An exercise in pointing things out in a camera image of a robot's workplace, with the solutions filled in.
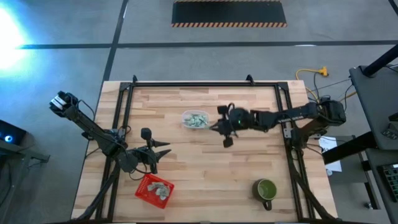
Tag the black slanted pole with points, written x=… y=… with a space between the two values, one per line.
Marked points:
x=382 y=60

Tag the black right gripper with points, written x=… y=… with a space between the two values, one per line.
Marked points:
x=234 y=121

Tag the green ceramic mug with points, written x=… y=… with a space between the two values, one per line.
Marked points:
x=264 y=189

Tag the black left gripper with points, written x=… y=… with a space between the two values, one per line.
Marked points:
x=140 y=158

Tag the black hazard-striped floor mat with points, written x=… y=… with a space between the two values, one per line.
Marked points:
x=228 y=12

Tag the red plastic basket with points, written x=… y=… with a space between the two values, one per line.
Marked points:
x=144 y=191

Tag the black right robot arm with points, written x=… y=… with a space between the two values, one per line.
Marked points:
x=295 y=115

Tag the black device with blue light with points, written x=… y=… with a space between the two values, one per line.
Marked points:
x=11 y=132

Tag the grey side table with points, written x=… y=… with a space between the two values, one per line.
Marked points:
x=376 y=102

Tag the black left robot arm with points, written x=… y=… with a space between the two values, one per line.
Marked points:
x=90 y=127

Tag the black aluminium table frame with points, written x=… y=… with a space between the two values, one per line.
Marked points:
x=202 y=84

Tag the clear plastic bin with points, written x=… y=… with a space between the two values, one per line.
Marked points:
x=186 y=112

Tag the white paper sheet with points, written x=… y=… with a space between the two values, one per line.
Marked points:
x=329 y=152

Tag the pale green Stevia sweetener packet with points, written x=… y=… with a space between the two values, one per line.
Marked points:
x=202 y=124
x=189 y=119
x=192 y=124
x=154 y=186
x=162 y=197
x=164 y=189
x=200 y=117

